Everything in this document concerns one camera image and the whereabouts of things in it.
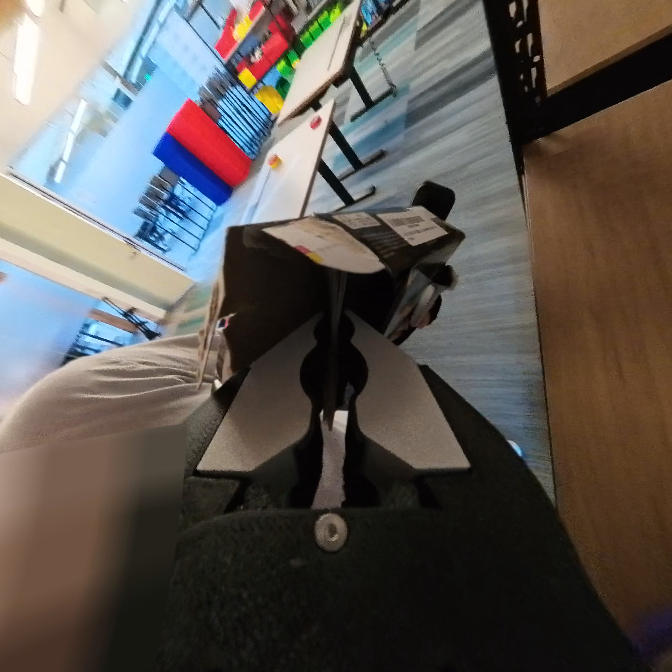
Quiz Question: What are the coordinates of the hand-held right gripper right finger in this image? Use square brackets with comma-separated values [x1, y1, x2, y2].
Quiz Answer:
[344, 310, 471, 473]

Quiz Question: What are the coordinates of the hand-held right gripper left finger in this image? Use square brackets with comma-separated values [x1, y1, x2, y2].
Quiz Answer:
[197, 312, 323, 473]

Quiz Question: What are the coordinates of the small black yellow toy box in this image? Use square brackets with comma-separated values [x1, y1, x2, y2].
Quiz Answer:
[197, 207, 466, 431]

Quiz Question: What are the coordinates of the wooden desk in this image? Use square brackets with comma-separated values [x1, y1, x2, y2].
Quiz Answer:
[522, 79, 672, 646]

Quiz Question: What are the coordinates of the person's trouser leg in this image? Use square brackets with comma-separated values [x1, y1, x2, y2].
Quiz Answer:
[0, 331, 226, 452]

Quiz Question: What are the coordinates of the row of black chairs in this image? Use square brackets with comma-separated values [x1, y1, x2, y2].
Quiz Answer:
[198, 68, 275, 159]
[132, 168, 218, 255]

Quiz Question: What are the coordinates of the person's dark shoe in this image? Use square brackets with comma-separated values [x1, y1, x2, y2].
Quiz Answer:
[412, 181, 456, 221]

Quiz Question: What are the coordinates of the white folding table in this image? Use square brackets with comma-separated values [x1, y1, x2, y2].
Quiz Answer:
[275, 0, 400, 127]
[239, 99, 386, 226]

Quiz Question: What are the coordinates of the blue foam block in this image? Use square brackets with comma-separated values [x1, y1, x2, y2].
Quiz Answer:
[152, 132, 233, 207]

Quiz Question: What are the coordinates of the red foam block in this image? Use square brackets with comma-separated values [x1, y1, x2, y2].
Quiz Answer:
[167, 99, 254, 188]

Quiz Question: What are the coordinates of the black metal rack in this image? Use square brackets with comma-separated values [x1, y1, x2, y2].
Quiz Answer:
[483, 0, 672, 176]

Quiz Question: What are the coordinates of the rack of coloured bins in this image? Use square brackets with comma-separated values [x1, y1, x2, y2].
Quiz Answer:
[214, 0, 350, 113]

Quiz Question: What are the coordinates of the wooden rack shelf board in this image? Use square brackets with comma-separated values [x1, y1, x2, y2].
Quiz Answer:
[538, 0, 672, 98]

